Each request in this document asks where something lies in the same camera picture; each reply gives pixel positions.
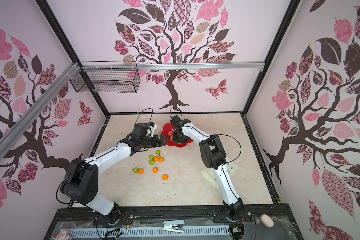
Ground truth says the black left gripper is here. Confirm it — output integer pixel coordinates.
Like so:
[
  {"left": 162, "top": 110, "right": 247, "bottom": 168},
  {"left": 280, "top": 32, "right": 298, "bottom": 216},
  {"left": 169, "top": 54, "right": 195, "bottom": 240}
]
[{"left": 140, "top": 134, "right": 170, "bottom": 148}]

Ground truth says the red flower fruit bowl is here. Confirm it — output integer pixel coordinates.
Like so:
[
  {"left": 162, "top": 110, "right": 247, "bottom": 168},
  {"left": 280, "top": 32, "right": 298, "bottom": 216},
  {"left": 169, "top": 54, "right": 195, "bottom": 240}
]
[{"left": 161, "top": 123, "right": 193, "bottom": 148}]

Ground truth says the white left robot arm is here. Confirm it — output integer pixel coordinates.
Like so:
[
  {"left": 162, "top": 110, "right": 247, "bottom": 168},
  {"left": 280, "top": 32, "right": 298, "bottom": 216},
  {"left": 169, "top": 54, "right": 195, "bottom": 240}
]
[{"left": 58, "top": 122, "right": 170, "bottom": 225}]

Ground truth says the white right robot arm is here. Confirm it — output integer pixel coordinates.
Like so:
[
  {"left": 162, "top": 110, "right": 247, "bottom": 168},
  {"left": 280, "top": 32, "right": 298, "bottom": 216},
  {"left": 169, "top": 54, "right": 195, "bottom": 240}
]
[{"left": 170, "top": 116, "right": 244, "bottom": 222}]

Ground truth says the orange fake fruit cluster top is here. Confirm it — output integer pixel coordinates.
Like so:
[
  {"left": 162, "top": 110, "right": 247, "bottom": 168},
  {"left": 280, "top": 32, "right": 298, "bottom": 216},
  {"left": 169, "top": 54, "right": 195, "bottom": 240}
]
[{"left": 154, "top": 156, "right": 164, "bottom": 162}]

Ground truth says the green fake apple cluster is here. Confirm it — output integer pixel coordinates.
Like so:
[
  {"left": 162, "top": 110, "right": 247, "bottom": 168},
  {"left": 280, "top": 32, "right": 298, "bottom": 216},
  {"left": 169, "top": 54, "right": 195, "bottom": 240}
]
[{"left": 149, "top": 156, "right": 155, "bottom": 165}]

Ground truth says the green white food pouch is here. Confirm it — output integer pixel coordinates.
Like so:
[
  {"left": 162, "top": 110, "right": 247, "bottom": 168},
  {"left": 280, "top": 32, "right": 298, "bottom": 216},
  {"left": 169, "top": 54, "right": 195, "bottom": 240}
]
[{"left": 201, "top": 163, "right": 239, "bottom": 189}]

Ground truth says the black base platform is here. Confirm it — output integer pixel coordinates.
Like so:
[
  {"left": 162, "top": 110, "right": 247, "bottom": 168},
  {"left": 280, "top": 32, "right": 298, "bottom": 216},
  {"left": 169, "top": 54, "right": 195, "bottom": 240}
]
[{"left": 44, "top": 204, "right": 303, "bottom": 240}]

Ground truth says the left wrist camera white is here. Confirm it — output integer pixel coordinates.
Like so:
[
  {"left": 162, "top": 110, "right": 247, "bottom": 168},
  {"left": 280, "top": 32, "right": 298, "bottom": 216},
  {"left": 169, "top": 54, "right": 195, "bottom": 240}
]
[{"left": 147, "top": 122, "right": 157, "bottom": 138}]

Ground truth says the black wire basket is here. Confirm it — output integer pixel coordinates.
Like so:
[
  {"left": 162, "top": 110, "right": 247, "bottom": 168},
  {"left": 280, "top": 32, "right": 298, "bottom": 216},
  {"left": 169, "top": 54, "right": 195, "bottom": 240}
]
[{"left": 70, "top": 60, "right": 141, "bottom": 94}]

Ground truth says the aluminium rail bar back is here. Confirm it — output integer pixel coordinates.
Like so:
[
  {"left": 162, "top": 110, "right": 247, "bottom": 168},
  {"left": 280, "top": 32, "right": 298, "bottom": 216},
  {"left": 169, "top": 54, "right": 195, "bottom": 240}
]
[{"left": 81, "top": 62, "right": 265, "bottom": 71}]

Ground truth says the aluminium rail bar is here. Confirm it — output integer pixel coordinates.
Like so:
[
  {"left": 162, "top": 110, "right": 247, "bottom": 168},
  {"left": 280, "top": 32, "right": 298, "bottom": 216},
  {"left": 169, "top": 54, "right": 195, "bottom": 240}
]
[
  {"left": 0, "top": 63, "right": 80, "bottom": 161},
  {"left": 81, "top": 62, "right": 265, "bottom": 71}
]

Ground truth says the white slotted cable duct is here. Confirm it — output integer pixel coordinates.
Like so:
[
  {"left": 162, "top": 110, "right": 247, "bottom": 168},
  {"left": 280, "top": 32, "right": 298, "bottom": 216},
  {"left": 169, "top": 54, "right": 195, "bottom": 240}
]
[{"left": 52, "top": 226, "right": 231, "bottom": 240}]

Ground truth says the aluminium rail bar left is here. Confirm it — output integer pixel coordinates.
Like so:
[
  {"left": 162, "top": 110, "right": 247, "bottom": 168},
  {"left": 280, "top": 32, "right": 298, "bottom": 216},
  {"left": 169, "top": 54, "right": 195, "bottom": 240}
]
[{"left": 0, "top": 63, "right": 80, "bottom": 161}]

